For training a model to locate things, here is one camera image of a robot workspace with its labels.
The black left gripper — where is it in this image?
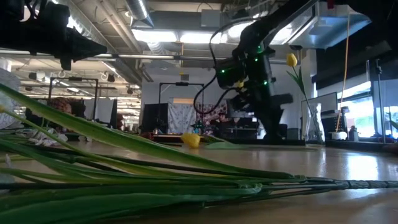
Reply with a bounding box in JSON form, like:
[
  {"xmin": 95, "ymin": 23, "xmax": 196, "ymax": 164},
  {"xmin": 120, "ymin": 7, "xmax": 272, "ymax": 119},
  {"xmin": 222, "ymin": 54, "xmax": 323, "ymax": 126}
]
[{"xmin": 51, "ymin": 27, "xmax": 108, "ymax": 72}]

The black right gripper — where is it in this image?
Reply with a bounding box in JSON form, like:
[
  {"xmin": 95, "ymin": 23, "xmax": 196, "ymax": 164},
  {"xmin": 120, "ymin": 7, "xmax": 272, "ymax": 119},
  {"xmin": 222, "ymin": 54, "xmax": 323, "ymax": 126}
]
[{"xmin": 228, "ymin": 89, "xmax": 294, "ymax": 143}]

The yellow tulip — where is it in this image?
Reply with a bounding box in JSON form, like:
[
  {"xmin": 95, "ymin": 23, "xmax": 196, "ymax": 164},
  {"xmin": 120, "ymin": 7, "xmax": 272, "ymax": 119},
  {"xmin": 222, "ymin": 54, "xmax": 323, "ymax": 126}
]
[
  {"xmin": 181, "ymin": 133, "xmax": 249, "ymax": 151},
  {"xmin": 285, "ymin": 52, "xmax": 324, "ymax": 143}
]

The white flower sprig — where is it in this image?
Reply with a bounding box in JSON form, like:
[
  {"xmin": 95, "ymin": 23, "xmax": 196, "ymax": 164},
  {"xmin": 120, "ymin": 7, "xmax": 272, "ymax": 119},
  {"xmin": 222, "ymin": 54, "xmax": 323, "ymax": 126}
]
[{"xmin": 27, "ymin": 127, "xmax": 68, "ymax": 147}]

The tall clear glass vase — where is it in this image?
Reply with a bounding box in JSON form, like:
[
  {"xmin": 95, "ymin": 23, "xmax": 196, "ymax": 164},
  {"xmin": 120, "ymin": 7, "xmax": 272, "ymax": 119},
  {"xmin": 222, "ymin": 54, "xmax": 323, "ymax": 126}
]
[{"xmin": 300, "ymin": 102, "xmax": 326, "ymax": 144}]

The pink dotted cloth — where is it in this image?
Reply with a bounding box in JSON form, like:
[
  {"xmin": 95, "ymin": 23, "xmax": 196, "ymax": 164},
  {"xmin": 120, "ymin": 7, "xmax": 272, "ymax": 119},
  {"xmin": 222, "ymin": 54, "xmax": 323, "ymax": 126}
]
[{"xmin": 196, "ymin": 103, "xmax": 228, "ymax": 127}]

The grey ceiling pipe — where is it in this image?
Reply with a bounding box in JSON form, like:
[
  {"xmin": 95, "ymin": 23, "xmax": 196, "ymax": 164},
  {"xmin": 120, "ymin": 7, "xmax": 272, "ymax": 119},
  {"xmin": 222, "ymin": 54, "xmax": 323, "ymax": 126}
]
[{"xmin": 0, "ymin": 49, "xmax": 290, "ymax": 65}]

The computer monitor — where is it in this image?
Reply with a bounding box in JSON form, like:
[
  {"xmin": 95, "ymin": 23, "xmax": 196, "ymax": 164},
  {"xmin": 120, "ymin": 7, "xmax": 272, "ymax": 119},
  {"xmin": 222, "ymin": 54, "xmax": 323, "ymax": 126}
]
[{"xmin": 300, "ymin": 91, "xmax": 338, "ymax": 119}]

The white panel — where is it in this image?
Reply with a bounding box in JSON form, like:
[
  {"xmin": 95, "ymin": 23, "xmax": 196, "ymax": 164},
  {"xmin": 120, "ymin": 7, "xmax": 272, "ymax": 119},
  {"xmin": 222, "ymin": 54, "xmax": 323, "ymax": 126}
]
[{"xmin": 83, "ymin": 98, "xmax": 116, "ymax": 128}]

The white round container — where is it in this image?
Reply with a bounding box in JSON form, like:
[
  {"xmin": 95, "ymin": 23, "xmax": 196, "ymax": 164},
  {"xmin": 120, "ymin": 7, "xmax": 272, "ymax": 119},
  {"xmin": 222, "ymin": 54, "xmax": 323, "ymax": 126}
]
[{"xmin": 329, "ymin": 131, "xmax": 348, "ymax": 141}]

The ceiling light panel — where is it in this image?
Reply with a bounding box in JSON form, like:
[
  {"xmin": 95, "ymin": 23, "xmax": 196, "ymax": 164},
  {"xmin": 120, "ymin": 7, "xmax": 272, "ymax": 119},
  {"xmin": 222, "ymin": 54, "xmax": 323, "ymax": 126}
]
[{"xmin": 132, "ymin": 29, "xmax": 223, "ymax": 44}]

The dark bottle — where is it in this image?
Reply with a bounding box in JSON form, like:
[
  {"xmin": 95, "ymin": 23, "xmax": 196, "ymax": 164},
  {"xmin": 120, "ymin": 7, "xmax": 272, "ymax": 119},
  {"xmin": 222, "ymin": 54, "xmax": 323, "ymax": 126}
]
[{"xmin": 348, "ymin": 125, "xmax": 359, "ymax": 142}]

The white floral cloth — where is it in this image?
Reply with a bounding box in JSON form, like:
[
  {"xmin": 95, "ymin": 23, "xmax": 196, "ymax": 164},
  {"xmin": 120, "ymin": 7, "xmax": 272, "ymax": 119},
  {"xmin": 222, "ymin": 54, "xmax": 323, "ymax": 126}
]
[{"xmin": 167, "ymin": 102, "xmax": 197, "ymax": 134}]

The green flower stems foreground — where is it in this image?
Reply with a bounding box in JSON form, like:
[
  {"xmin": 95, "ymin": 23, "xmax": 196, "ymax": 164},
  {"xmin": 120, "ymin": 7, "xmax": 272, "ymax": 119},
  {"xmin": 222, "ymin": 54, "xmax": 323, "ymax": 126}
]
[{"xmin": 0, "ymin": 68, "xmax": 398, "ymax": 224}]

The black panel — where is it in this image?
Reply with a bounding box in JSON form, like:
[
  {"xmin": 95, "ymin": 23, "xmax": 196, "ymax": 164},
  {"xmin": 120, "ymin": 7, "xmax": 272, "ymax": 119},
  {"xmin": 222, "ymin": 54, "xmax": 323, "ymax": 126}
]
[{"xmin": 141, "ymin": 103, "xmax": 169, "ymax": 134}]

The yellow hanging cable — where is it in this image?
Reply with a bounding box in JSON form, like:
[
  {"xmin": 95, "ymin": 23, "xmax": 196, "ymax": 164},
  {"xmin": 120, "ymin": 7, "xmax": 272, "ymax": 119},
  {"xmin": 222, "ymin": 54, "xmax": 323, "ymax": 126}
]
[{"xmin": 335, "ymin": 12, "xmax": 351, "ymax": 133}]

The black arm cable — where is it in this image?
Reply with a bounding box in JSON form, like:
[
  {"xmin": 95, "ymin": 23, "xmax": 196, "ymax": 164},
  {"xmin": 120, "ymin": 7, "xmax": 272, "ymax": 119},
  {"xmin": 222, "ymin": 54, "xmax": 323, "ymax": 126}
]
[{"xmin": 193, "ymin": 17, "xmax": 249, "ymax": 115}]

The large metal air duct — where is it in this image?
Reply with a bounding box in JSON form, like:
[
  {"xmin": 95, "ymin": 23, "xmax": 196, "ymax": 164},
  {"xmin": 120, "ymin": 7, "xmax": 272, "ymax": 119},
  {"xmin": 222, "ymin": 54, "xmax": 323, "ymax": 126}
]
[{"xmin": 223, "ymin": 0, "xmax": 373, "ymax": 50}]

